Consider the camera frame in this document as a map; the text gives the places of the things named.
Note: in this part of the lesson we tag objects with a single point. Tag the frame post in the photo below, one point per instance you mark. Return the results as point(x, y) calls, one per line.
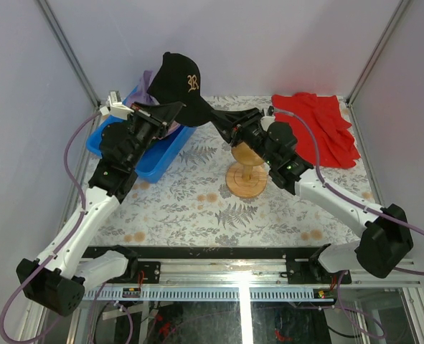
point(393, 23)
point(64, 44)

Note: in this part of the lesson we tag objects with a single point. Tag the red cloth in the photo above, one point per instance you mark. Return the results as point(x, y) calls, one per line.
point(319, 116)

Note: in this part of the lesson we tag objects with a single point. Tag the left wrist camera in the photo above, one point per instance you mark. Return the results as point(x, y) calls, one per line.
point(114, 106)

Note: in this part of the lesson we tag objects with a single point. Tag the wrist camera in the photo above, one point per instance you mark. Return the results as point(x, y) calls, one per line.
point(269, 114)
point(114, 106)

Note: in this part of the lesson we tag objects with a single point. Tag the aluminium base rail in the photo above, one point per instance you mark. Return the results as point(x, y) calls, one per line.
point(228, 272)

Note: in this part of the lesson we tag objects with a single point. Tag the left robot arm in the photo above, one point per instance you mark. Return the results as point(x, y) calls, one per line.
point(57, 279)

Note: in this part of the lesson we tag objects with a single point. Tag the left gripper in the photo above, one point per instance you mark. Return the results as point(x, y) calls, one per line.
point(158, 116)

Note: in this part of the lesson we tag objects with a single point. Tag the left frame post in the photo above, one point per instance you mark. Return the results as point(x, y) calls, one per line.
point(64, 44)

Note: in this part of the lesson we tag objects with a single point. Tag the wooden hat stand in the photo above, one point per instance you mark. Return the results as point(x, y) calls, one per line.
point(246, 178)

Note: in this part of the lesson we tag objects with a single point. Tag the black baseball cap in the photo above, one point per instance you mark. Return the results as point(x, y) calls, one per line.
point(179, 80)

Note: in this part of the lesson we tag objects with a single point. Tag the right frame post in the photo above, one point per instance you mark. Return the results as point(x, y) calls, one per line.
point(393, 23)

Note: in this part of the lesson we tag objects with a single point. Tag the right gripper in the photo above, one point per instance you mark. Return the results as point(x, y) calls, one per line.
point(238, 122)

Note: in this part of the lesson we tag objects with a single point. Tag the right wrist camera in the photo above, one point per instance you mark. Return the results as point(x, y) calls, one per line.
point(269, 114)

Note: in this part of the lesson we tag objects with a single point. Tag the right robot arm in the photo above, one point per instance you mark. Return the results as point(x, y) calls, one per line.
point(384, 237)

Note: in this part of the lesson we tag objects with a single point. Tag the slotted cable duct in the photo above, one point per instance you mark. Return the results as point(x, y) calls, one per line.
point(255, 294)

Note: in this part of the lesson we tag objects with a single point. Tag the pink cap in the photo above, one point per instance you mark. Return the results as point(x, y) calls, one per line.
point(172, 127)

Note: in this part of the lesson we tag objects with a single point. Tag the purple cap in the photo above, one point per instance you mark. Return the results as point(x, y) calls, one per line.
point(140, 93)

